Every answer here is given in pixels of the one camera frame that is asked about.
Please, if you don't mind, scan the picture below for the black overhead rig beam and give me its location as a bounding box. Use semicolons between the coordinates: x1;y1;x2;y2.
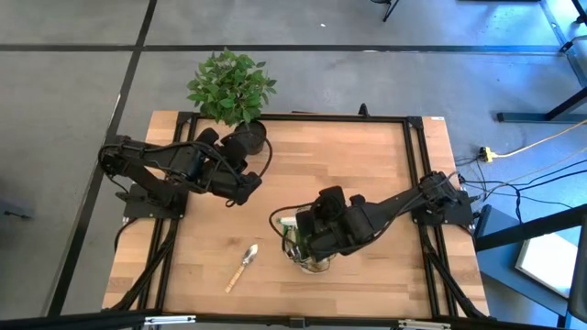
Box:
0;310;587;330

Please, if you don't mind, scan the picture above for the black chair leg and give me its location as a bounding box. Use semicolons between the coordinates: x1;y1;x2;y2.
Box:
370;0;401;23

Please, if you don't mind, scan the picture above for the black floor cable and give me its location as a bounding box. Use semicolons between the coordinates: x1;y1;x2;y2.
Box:
456;158;587;212

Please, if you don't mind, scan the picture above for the grey metal cart frame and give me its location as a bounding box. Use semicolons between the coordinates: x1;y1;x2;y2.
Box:
539;0;587;88

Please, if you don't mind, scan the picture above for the blue grey platform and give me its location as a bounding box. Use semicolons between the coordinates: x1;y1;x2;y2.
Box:
474;204;570;317

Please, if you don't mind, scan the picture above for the beige green gardening bag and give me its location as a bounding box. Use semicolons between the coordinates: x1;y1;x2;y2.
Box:
282;205;337;275

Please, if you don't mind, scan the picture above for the white flat panel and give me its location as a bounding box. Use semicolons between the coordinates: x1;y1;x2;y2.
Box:
514;232;579;300

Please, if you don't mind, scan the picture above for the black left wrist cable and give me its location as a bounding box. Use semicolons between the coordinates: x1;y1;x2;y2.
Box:
219;131;274;207

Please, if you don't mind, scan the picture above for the green potted plant black pot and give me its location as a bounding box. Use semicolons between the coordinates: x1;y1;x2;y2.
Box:
186;47;279;156

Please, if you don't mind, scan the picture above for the black diagonal table beam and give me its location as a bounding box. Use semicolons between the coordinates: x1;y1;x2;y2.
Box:
474;203;587;252

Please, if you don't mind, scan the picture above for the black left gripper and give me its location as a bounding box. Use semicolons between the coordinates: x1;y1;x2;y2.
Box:
196;126;264;207

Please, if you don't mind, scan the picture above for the silver metal bracket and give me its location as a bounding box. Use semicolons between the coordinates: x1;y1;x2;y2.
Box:
144;314;197;326
397;319;453;330

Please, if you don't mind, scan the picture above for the black floor stand base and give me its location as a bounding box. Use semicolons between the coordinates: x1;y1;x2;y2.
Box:
497;86;587;125

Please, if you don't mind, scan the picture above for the yellow extension cord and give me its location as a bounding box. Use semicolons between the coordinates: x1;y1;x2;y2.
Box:
493;117;587;160

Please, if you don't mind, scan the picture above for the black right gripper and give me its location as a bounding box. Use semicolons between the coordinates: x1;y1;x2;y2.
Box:
295;185;364;263

